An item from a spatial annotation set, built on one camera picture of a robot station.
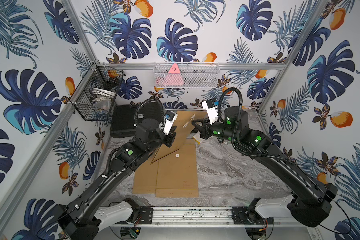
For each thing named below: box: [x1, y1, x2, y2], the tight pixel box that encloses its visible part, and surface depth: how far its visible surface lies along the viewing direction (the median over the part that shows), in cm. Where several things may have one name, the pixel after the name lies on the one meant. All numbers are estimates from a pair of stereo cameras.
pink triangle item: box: [159, 63, 184, 87], surface depth 92 cm
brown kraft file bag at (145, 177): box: [132, 156, 159, 194], surface depth 87 cm
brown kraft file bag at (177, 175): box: [155, 138, 199, 198], surface depth 89 cm
